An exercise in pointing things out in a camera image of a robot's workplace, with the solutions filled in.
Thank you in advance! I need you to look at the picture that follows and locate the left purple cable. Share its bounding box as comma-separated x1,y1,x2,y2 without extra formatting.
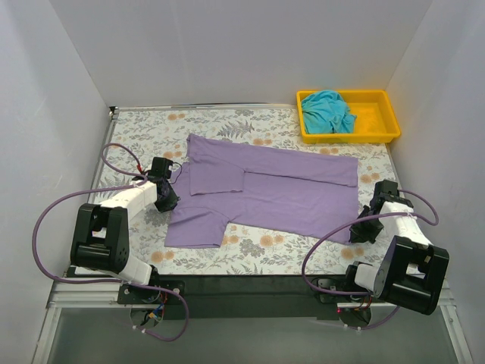
32,143,190,342

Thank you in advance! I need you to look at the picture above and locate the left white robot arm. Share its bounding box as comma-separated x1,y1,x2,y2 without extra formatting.
70,157,179,303

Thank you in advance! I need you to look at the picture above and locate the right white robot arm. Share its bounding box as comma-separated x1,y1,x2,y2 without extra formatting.
343,180,449,315

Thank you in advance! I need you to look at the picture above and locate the yellow plastic bin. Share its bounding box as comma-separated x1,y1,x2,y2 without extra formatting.
296,89,401,144

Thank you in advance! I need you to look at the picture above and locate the purple t shirt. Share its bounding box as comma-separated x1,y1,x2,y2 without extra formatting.
164,134,359,248

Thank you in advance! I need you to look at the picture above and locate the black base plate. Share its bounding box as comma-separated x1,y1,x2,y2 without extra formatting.
117,275,372,326

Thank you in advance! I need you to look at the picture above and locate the teal t shirt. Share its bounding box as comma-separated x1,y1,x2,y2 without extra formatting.
301,89,357,134

